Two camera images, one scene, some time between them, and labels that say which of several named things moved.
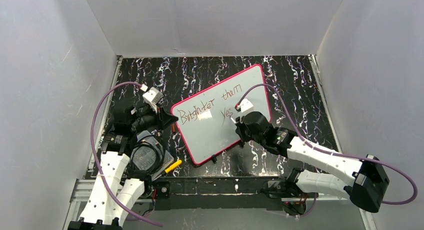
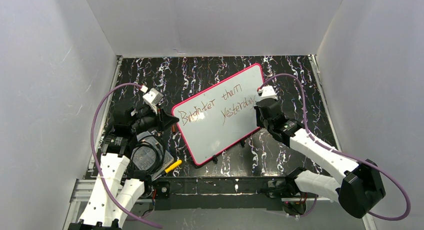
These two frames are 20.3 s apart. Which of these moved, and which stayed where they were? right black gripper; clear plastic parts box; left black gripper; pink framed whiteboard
Moved: right black gripper
Stayed: clear plastic parts box; pink framed whiteboard; left black gripper
